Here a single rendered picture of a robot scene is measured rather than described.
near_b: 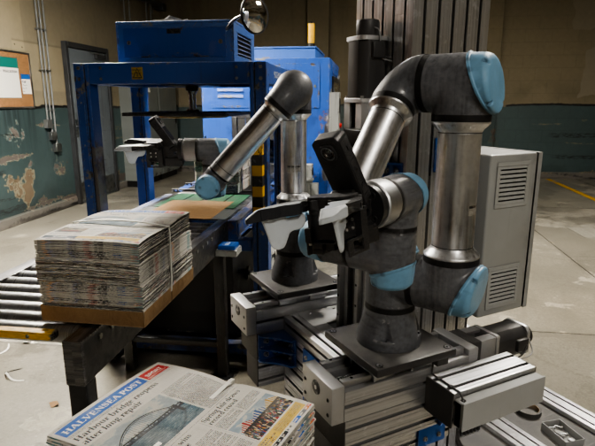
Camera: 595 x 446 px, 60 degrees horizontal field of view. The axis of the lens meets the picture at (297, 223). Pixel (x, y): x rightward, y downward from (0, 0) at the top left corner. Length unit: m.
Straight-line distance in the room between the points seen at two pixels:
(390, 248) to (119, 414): 0.56
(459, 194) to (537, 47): 9.29
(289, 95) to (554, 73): 9.04
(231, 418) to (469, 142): 0.68
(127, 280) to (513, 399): 0.97
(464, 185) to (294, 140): 0.74
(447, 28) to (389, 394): 0.90
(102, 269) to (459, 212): 0.87
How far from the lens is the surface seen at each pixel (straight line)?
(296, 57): 4.80
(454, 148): 1.06
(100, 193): 2.81
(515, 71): 10.20
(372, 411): 1.25
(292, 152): 1.68
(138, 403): 1.05
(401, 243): 0.85
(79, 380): 1.44
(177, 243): 1.57
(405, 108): 1.07
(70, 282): 1.45
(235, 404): 1.01
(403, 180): 0.84
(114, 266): 1.37
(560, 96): 10.41
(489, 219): 1.51
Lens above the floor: 1.37
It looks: 13 degrees down
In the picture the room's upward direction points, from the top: straight up
